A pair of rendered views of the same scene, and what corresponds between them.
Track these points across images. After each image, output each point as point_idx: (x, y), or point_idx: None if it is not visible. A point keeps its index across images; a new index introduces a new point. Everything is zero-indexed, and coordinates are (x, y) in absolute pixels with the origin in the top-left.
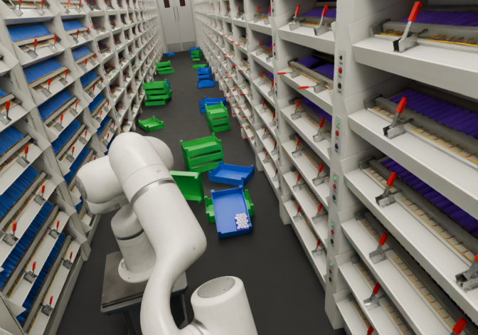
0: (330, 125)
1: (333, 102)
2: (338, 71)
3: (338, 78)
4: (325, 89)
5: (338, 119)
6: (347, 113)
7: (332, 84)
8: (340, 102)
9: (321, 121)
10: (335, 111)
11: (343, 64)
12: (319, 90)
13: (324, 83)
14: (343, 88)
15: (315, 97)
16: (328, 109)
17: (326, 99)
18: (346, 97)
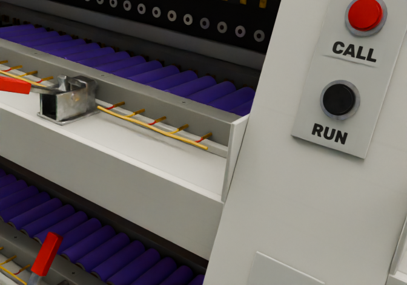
0: (59, 257)
1: (243, 183)
2: (357, 19)
3: (334, 60)
4: (93, 114)
5: (291, 281)
6: (398, 263)
7: (142, 97)
8: (318, 193)
9: (42, 247)
10: (251, 233)
11: None
12: (69, 113)
13: (93, 86)
14: (376, 118)
15: (52, 140)
16: (164, 214)
17: (142, 158)
18: (406, 173)
